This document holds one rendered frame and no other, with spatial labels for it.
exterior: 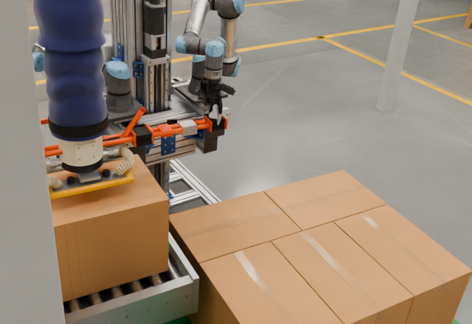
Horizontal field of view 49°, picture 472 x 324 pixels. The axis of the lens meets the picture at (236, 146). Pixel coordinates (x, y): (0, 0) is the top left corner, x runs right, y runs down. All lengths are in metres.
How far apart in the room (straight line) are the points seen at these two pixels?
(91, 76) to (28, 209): 1.11
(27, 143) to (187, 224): 1.94
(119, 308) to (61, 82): 0.94
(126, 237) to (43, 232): 1.31
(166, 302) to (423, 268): 1.25
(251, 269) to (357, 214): 0.77
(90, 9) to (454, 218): 3.13
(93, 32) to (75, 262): 0.93
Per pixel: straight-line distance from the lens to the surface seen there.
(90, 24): 1.89
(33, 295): 1.05
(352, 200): 3.09
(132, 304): 2.29
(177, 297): 2.37
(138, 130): 2.25
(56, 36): 1.91
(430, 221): 4.09
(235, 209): 2.86
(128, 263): 2.35
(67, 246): 2.19
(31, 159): 0.88
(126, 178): 2.16
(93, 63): 1.95
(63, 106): 2.01
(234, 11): 2.63
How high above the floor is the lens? 2.24
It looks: 30 degrees down
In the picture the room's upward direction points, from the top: 5 degrees clockwise
